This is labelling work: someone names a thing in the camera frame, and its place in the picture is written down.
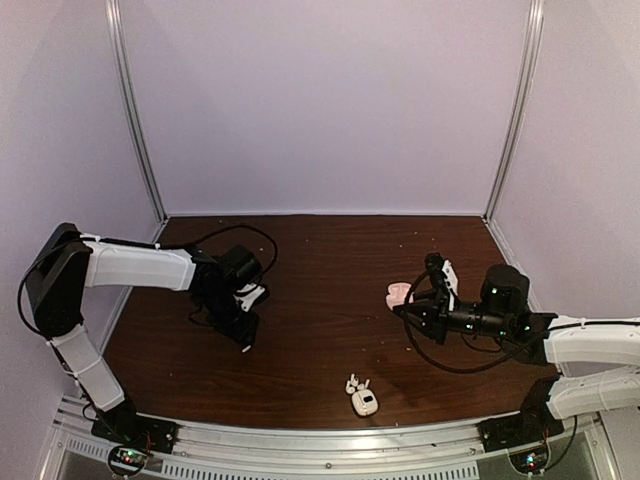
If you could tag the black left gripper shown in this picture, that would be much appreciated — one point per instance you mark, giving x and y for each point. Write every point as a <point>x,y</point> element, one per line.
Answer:
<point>241,331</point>

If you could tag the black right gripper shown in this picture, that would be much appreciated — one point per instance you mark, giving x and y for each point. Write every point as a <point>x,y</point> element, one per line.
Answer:
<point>435,317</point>

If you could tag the pink earbud case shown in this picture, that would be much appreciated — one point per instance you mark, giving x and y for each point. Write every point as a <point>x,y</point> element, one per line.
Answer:
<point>396,294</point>

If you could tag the white earbud case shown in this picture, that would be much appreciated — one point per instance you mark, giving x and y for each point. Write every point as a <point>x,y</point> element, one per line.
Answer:
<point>364,403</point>

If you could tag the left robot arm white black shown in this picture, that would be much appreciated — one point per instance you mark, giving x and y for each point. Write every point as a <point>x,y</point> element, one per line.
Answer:
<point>51,292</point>

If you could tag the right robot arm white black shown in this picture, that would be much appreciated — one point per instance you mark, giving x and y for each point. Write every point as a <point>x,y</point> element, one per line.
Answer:
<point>597,359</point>

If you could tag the left base circuit board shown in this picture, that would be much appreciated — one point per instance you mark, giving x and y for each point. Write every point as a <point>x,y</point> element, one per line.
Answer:
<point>123,460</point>

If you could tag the base circuit board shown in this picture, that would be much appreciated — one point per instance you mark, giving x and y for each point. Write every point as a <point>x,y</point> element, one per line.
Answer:
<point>529,461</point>
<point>123,460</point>

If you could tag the right base circuit board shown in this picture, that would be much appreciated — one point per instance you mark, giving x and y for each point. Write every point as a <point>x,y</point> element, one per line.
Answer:
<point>529,461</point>

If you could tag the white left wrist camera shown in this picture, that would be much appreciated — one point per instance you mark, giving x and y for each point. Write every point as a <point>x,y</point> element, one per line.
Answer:
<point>250,295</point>

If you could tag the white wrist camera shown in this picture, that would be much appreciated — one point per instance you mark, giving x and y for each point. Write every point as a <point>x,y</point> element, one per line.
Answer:
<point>443,278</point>
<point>250,295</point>

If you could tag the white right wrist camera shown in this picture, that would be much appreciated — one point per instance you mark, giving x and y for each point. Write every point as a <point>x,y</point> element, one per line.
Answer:
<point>443,278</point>

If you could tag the aluminium front rail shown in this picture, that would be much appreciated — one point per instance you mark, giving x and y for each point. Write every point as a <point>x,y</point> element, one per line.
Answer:
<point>451,450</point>

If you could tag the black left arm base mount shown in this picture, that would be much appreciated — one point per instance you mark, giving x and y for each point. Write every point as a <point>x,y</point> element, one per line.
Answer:
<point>132,429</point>

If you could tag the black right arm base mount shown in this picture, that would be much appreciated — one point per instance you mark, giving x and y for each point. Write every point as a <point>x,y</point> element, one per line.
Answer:
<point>516,430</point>

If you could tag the aluminium left corner post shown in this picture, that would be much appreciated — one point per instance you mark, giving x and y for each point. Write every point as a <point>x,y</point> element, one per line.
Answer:
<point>132,114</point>

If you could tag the aluminium corner post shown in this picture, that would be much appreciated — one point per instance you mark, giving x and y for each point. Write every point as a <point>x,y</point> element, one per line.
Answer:
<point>132,114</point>
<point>531,46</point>

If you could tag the aluminium right corner post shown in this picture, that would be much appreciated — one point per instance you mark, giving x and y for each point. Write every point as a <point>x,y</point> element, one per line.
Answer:
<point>531,46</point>

